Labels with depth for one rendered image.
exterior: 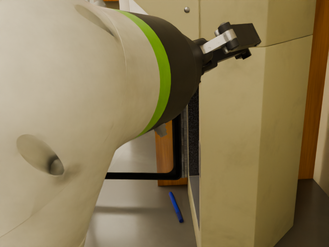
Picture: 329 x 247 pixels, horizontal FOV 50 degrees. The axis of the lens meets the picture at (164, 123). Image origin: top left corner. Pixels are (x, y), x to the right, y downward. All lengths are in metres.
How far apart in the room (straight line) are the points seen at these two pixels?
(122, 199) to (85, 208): 0.89
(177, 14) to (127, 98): 0.44
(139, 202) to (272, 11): 0.65
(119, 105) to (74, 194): 0.04
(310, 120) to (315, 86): 0.10
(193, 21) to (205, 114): 0.16
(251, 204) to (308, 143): 0.46
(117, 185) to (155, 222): 0.24
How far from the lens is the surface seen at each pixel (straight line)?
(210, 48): 0.34
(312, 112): 1.12
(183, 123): 0.97
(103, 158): 0.16
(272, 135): 0.72
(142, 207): 1.02
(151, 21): 0.25
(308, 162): 1.18
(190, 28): 0.60
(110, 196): 1.09
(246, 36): 0.39
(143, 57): 0.20
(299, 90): 0.79
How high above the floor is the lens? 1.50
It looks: 20 degrees down
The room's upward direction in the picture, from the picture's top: 2 degrees counter-clockwise
